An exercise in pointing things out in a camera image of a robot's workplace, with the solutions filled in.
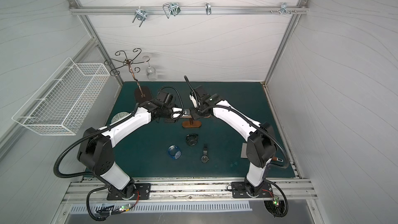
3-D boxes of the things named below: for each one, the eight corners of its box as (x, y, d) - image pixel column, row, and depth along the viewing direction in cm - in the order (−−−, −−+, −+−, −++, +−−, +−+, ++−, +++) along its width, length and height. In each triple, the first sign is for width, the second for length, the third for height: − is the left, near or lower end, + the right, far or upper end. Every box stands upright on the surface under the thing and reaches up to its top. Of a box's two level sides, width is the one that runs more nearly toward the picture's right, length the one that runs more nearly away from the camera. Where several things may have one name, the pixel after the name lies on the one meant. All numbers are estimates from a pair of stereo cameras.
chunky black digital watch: (185, 146, 91) (185, 142, 87) (186, 135, 95) (186, 132, 91) (197, 146, 91) (197, 142, 87) (197, 135, 95) (197, 132, 91)
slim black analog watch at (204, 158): (201, 163, 84) (201, 161, 82) (201, 145, 91) (201, 143, 88) (209, 163, 84) (209, 161, 82) (209, 145, 91) (209, 143, 88)
